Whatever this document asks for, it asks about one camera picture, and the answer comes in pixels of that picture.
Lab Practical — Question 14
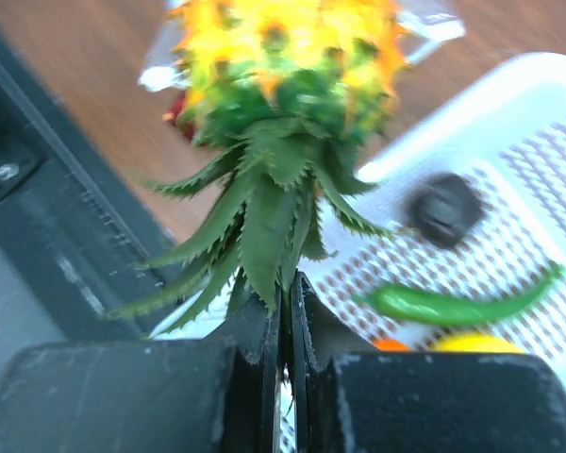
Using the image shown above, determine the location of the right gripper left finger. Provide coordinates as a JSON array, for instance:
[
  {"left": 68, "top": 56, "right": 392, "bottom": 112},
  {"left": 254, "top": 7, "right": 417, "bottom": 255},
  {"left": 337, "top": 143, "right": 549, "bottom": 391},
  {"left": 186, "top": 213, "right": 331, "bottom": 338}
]
[{"left": 0, "top": 297, "right": 281, "bottom": 452}]

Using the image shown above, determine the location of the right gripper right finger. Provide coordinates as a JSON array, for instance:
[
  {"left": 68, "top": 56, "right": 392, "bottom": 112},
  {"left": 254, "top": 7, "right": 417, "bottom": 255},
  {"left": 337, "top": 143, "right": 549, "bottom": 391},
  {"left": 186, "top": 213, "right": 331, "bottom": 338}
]
[{"left": 291, "top": 274, "right": 566, "bottom": 452}]

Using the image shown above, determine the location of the orange fake tomato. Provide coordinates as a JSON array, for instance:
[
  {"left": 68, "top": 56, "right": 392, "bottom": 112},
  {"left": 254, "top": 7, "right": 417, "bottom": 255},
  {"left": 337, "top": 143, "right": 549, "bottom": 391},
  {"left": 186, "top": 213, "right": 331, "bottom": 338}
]
[{"left": 373, "top": 338, "right": 411, "bottom": 352}]

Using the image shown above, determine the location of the green fake pepper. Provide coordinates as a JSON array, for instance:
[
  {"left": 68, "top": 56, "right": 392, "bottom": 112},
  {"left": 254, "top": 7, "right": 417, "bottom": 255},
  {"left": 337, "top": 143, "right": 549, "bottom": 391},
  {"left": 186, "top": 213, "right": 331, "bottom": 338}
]
[{"left": 351, "top": 262, "right": 566, "bottom": 327}]

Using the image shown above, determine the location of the yellow fake lemon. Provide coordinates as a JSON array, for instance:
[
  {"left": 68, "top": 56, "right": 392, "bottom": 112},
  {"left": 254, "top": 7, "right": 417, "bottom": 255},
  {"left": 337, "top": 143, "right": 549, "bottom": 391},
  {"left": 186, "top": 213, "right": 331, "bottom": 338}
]
[{"left": 430, "top": 332, "right": 525, "bottom": 354}]

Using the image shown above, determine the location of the dark purple fake plum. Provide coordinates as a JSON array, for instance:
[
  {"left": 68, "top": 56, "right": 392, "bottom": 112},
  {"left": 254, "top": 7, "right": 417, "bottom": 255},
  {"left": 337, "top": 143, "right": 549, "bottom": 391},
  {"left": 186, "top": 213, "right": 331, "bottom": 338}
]
[{"left": 407, "top": 174, "right": 484, "bottom": 249}]

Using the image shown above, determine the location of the dark red fake apple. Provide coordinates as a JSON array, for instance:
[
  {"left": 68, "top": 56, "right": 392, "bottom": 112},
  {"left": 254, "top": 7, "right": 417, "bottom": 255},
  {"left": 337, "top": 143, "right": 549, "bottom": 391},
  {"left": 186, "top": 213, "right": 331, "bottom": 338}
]
[{"left": 162, "top": 91, "right": 196, "bottom": 143}]

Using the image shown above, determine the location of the orange fake carrot bunch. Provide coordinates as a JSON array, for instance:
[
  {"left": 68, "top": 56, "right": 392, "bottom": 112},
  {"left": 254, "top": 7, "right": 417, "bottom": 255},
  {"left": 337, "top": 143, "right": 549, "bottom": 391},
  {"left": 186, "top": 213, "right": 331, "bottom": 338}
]
[{"left": 108, "top": 1, "right": 408, "bottom": 327}]

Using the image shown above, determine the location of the clear zip top bag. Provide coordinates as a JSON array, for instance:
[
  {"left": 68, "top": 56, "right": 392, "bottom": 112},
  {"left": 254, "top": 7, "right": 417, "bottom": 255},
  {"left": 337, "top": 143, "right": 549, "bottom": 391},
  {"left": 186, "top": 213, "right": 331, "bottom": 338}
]
[{"left": 138, "top": 0, "right": 467, "bottom": 93}]

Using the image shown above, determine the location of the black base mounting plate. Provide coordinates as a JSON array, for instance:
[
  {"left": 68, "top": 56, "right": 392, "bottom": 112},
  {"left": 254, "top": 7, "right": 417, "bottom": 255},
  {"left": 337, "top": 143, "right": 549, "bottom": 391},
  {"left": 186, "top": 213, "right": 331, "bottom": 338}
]
[{"left": 0, "top": 34, "right": 172, "bottom": 379}]

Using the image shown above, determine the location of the white perforated plastic basket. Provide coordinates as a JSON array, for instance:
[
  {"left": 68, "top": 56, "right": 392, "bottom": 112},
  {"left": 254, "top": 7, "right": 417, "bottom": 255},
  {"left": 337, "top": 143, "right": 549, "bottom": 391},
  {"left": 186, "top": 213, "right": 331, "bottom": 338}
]
[{"left": 148, "top": 51, "right": 566, "bottom": 453}]

